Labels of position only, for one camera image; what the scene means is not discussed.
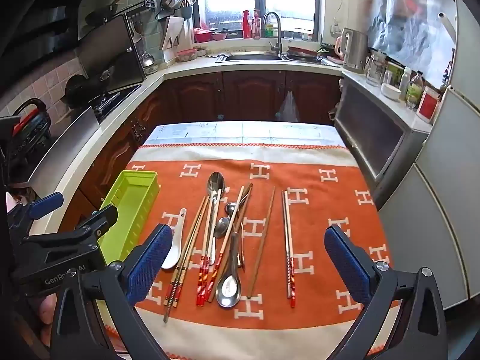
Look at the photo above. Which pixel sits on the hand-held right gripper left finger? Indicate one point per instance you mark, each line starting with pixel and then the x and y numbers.
pixel 150 258

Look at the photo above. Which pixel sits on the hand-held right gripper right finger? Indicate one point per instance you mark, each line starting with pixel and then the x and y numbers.
pixel 348 266

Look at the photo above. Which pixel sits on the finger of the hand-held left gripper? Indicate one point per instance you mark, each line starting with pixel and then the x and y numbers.
pixel 86 228
pixel 45 204

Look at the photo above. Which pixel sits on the white ceramic spoon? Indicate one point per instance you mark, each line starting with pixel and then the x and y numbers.
pixel 174 247

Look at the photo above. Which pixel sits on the green plastic utensil tray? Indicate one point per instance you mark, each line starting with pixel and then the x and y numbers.
pixel 131 202

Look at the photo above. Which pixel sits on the small metal spoon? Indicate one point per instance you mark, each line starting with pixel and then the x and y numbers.
pixel 222 228
pixel 230 208

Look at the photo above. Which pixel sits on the wide-bowl metal spoon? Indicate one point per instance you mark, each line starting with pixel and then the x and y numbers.
pixel 228 290

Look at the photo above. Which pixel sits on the brown wooden chopstick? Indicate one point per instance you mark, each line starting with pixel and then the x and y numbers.
pixel 258 257
pixel 265 234

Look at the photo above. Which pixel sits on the large metal spoon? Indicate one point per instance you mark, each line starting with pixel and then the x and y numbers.
pixel 216 185

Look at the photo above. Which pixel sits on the person's left hand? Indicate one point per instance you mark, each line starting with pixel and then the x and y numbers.
pixel 48 309

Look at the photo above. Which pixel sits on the stainless steel side panel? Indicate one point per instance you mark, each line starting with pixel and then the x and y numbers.
pixel 63 153

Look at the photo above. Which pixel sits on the orange printed blanket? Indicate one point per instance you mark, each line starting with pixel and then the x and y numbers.
pixel 318 213

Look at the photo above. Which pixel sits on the black pressure cooker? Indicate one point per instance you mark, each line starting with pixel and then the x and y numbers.
pixel 32 131

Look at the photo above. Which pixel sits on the grey refrigerator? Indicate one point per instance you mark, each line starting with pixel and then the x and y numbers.
pixel 446 202

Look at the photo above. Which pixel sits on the grey glass-door cabinet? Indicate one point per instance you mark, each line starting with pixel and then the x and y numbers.
pixel 371 138

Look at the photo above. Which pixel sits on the light blue table cover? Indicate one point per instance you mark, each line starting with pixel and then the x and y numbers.
pixel 243 133

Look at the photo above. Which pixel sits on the hanging clear plastic bag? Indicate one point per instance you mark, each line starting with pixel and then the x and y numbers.
pixel 288 108

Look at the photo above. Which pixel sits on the dark glass stove guard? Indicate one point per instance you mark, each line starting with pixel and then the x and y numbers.
pixel 123 52

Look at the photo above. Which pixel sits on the white bowl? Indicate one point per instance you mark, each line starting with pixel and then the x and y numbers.
pixel 390 92

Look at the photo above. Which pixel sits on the red and white box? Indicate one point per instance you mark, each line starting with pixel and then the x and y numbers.
pixel 427 105

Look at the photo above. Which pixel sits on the black range hood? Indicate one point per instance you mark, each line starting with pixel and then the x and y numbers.
pixel 37 18

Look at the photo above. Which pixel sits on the clear bottle green label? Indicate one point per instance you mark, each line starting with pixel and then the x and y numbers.
pixel 414 92

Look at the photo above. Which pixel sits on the white kitchen countertop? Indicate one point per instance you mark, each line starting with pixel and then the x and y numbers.
pixel 187 68

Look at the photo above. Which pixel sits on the dark wooden base cabinets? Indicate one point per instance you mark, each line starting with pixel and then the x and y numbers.
pixel 247 93

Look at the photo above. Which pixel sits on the white plastic bottle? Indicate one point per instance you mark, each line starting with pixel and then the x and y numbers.
pixel 405 82

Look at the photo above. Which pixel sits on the glass jar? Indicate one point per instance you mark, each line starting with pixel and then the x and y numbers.
pixel 375 69

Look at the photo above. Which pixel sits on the pink food container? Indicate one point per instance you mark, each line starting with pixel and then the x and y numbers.
pixel 186 55

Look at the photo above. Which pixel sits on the wooden cutting board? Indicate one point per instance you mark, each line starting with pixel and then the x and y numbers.
pixel 171 33

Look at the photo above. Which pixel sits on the steel electric kettle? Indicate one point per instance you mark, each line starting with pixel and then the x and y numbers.
pixel 356 50

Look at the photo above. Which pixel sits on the steel kitchen sink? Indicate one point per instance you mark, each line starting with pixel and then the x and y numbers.
pixel 251 57

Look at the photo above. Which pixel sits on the pink basin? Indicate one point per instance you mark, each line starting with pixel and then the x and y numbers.
pixel 202 35

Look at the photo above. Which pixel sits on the red bowl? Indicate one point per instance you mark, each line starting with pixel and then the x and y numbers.
pixel 219 36

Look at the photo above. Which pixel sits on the chrome faucet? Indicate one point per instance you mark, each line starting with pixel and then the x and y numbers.
pixel 276 33

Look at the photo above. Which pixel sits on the red spray bottle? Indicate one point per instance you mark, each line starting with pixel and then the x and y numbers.
pixel 246 26

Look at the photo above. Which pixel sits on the pink soap bottle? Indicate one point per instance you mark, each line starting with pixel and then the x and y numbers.
pixel 256 26

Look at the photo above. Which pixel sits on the clear plastic wall sheet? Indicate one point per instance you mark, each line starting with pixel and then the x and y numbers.
pixel 408 18

